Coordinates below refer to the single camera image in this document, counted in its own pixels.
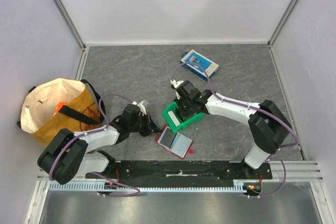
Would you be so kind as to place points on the red card holder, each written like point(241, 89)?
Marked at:
point(175, 143)

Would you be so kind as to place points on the grey slotted cable duct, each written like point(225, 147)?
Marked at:
point(102, 186)

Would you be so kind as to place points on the green plastic bin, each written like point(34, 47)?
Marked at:
point(184, 122)

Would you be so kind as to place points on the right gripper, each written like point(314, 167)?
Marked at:
point(185, 108)

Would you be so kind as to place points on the orange item in bag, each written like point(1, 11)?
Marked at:
point(58, 107)

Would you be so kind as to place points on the blue white product box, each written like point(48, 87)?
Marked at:
point(199, 64)

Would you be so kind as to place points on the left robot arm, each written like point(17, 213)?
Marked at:
point(71, 153)

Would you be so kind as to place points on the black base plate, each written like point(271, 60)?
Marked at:
point(227, 170)

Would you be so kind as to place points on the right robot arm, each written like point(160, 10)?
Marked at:
point(268, 126)

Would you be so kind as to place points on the brown paper tote bag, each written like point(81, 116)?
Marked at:
point(81, 113)

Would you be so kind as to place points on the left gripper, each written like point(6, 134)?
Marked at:
point(151, 127)

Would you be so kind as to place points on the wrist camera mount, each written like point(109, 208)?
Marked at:
point(174, 85)
point(142, 105)

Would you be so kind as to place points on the white credit card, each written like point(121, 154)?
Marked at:
point(174, 118)

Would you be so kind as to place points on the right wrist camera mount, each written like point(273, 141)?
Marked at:
point(174, 85)

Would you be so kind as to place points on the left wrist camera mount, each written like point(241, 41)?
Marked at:
point(142, 105)

